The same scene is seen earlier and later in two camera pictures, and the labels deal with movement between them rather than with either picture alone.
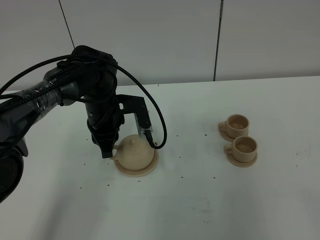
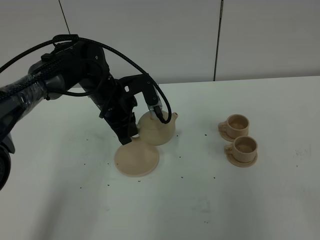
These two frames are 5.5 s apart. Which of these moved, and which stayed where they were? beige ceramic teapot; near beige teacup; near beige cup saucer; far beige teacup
Moved: beige ceramic teapot
Stayed: near beige teacup; far beige teacup; near beige cup saucer
